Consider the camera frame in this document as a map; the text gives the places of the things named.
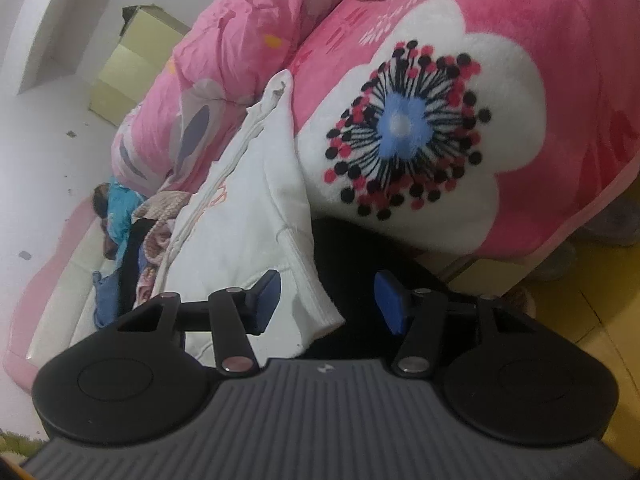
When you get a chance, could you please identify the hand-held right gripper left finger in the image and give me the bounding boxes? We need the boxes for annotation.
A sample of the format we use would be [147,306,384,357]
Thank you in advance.
[117,269,282,377]

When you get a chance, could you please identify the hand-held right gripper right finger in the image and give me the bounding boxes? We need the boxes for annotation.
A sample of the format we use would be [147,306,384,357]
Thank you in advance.
[374,270,533,380]

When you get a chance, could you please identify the white sweatshirt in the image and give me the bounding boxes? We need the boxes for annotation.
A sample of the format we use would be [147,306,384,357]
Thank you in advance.
[150,70,346,356]

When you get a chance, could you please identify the black pants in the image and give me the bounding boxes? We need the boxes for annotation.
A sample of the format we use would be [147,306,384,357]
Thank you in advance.
[310,217,481,361]

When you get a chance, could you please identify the beige houndstooth cloth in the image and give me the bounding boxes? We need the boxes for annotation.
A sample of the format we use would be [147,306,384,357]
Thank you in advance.
[132,190,193,306]

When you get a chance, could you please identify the black cloth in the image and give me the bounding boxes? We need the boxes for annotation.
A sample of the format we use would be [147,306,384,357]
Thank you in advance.
[117,220,153,311]

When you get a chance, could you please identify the blue denim cloth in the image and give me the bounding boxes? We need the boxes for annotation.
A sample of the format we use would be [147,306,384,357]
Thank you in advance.
[92,270,122,327]

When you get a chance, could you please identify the dark maroon cloth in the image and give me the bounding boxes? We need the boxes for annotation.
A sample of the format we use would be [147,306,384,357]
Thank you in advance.
[92,185,118,258]

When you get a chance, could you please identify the pink white bed headboard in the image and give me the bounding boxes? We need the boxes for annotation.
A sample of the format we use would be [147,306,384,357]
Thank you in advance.
[0,195,131,386]

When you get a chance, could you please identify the pink floral quilt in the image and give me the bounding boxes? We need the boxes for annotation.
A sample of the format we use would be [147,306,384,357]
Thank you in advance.
[110,0,351,196]

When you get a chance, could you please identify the pale yellow wardrobe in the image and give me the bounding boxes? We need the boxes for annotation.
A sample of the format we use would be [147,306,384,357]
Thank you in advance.
[90,5,191,126]

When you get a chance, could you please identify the pink flower print blanket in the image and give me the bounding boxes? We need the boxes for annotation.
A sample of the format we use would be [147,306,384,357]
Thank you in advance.
[290,0,640,261]

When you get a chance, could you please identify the green rug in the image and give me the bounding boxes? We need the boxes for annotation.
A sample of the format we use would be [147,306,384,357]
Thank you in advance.
[0,427,48,461]

